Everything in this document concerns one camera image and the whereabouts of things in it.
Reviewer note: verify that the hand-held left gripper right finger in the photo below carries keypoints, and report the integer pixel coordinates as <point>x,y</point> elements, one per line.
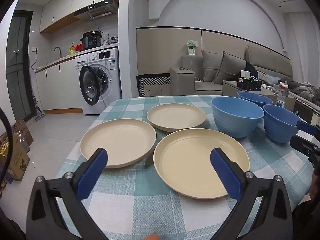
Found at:
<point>226,175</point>

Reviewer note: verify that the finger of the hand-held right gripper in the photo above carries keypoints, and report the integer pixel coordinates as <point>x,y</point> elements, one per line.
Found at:
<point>301,145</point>
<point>306,127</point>

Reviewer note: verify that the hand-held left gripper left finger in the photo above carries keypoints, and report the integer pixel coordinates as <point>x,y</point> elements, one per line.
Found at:
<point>92,175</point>

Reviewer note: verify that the blue bowl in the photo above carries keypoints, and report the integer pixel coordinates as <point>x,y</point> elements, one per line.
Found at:
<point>277,130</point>
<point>257,98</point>
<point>235,125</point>

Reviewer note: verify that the beige plate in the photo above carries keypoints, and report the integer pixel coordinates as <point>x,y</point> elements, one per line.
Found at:
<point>117,140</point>
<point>190,160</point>
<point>175,116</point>

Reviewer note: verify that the red capped plastic bottle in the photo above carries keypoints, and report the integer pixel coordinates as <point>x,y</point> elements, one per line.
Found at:
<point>280,102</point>

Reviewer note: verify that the grey blanket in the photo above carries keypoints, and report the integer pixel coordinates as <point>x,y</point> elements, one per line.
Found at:
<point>305,91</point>

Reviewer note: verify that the teal checkered tablecloth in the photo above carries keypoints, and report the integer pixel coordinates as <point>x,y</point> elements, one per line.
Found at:
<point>140,205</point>

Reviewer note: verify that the black cardboard box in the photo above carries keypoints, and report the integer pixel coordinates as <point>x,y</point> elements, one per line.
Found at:
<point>250,86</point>

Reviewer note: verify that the white curtain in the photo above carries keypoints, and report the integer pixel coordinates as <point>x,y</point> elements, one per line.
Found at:
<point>302,55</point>

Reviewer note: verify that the printed cardboard box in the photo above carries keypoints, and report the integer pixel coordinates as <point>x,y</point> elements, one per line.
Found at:
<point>17,160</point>

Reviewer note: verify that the upright floor cleaner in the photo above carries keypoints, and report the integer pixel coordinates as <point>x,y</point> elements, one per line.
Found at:
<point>40,116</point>

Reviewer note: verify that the black clothing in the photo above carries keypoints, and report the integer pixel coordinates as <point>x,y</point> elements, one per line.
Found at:
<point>250,68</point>

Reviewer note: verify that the small white box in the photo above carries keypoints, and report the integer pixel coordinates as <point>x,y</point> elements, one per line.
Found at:
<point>245,73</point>

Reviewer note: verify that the brown patterned box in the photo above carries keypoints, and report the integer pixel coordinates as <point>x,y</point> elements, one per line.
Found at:
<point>22,132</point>

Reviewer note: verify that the grey coffee table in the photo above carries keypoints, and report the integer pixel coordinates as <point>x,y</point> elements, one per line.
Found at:
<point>230,87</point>

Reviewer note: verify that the white washing machine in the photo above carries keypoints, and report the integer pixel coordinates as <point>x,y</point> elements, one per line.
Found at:
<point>110,90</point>

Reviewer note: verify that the white lower kitchen cabinets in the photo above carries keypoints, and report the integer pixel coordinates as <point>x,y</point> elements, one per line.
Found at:
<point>60,87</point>

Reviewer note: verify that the white kitchen cabinets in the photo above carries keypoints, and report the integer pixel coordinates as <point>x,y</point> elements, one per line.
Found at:
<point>60,87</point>
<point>62,7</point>

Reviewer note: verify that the grey cushion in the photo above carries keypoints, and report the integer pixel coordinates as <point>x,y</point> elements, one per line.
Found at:
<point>230,67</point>
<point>211,65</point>

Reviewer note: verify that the grey sofa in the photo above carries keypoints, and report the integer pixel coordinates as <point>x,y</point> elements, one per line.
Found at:
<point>182,82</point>

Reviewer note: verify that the metal kitchen faucet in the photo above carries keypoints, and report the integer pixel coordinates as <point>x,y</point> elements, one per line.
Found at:
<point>60,53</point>

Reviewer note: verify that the red box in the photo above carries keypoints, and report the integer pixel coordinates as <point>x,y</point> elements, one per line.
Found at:
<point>78,47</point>

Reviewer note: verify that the dark glass door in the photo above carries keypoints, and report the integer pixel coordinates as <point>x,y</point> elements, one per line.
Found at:
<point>17,67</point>

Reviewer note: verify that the black pressure cooker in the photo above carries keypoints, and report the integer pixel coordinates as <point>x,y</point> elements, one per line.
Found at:
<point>91,41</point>

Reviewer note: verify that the steel range hood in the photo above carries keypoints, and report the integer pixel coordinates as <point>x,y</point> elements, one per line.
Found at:
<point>100,11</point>

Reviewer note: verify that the white upper kitchen cabinets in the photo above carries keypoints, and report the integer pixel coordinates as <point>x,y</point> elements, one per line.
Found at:
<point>62,7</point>

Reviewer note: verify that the white wall device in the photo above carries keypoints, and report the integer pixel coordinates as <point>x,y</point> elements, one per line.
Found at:
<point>192,50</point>

